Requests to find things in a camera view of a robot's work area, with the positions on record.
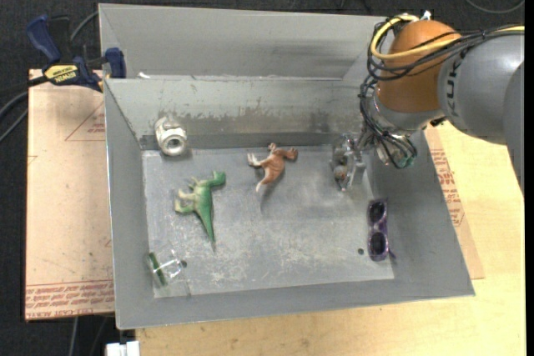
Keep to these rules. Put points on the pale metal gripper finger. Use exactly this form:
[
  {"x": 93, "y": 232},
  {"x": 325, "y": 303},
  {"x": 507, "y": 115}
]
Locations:
[
  {"x": 359, "y": 175},
  {"x": 341, "y": 178}
]

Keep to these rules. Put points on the small white object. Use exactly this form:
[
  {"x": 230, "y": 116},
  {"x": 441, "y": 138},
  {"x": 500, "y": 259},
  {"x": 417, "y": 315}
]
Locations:
[{"x": 144, "y": 75}]

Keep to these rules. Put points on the purple sunglasses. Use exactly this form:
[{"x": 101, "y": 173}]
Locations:
[{"x": 377, "y": 229}]

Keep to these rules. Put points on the grey metal bin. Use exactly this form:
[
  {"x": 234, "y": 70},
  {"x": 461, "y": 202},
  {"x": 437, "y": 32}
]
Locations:
[{"x": 292, "y": 229}]

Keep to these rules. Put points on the green toy dinosaur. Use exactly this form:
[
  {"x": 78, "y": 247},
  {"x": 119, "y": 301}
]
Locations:
[{"x": 203, "y": 200}]

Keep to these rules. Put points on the brown cardboard board, red print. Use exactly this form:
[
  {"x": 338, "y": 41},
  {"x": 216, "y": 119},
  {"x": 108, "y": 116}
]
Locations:
[{"x": 62, "y": 179}]

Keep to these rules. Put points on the white plastic pipe fitting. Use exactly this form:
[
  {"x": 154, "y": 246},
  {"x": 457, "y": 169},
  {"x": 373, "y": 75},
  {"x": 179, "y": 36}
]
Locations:
[{"x": 171, "y": 139}]

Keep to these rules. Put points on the black cylinder on white bracket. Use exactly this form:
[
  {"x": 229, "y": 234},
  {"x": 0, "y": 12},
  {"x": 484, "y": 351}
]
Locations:
[{"x": 437, "y": 121}]

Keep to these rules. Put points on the clear glass with green rim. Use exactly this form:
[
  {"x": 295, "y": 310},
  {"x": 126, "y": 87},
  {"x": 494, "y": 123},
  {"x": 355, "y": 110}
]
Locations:
[{"x": 164, "y": 269}]

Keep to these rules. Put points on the brown toy horse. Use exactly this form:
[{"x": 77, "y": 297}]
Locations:
[{"x": 274, "y": 166}]

